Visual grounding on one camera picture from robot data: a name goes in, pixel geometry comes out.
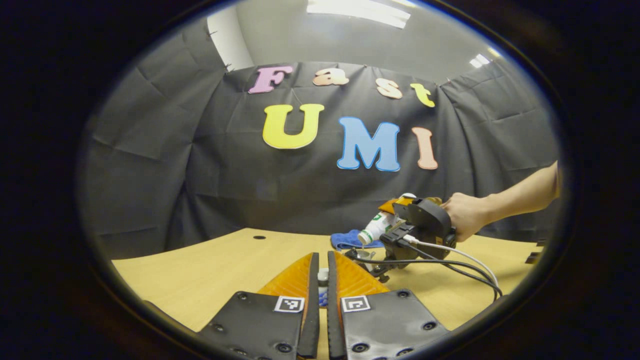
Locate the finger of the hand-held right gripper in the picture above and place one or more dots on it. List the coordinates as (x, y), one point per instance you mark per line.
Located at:
(390, 205)

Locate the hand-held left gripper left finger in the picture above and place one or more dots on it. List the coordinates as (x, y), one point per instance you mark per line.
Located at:
(312, 310)

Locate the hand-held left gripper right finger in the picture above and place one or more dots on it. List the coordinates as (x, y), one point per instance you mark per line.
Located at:
(334, 320)

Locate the white plastic water bottle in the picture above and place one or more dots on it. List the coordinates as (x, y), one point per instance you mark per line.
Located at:
(372, 230)

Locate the blue towel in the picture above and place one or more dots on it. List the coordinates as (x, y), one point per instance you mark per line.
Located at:
(345, 240)

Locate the black backdrop cloth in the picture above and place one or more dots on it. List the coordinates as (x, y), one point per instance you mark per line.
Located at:
(225, 175)

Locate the small ceiling light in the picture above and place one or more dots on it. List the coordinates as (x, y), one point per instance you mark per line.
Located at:
(480, 60)

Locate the long ceiling light panel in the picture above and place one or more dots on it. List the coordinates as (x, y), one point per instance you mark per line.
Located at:
(360, 12)

